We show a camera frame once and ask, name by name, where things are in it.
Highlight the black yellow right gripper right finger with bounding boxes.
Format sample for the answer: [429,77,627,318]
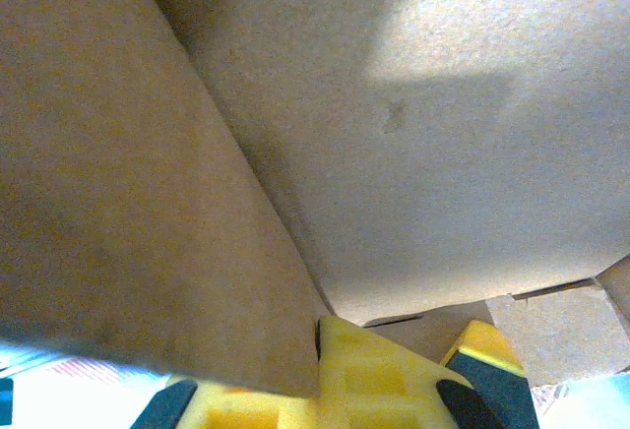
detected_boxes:
[440,319,538,429]

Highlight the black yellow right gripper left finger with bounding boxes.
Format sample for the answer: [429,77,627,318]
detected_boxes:
[130,315,503,429]

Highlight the brown cardboard paper box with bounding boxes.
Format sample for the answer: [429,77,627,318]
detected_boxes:
[0,0,630,398]

